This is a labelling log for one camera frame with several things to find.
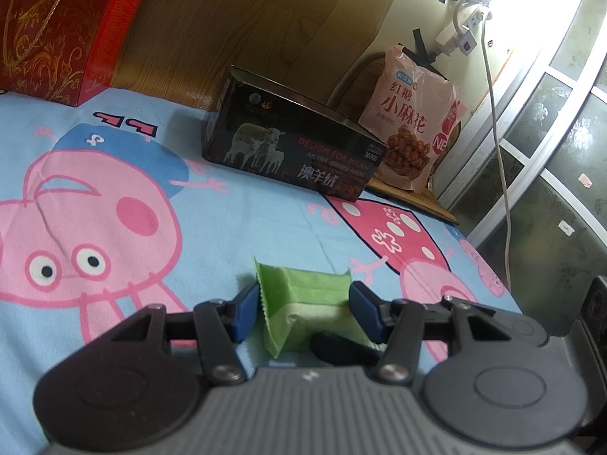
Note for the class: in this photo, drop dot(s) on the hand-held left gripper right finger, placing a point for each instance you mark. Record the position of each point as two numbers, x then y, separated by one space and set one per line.
363 308

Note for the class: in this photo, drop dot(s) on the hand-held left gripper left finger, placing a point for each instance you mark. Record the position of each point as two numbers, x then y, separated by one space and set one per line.
246 313

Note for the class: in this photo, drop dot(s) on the light green snack packet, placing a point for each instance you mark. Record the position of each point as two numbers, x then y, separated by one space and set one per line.
308 294

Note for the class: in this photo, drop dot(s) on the printed blanket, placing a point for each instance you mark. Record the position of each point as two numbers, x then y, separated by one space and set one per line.
189 227

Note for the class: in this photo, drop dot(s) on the black box with sheep print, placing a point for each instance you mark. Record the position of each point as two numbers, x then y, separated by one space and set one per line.
294 151

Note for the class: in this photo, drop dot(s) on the pink snack bag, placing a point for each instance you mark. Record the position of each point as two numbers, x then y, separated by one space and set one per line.
408 104

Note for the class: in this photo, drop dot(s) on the white gooseneck lamp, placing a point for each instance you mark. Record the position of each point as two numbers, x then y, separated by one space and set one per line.
456 7

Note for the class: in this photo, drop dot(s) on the red gift box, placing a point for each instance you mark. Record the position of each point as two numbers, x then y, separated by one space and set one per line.
71 23

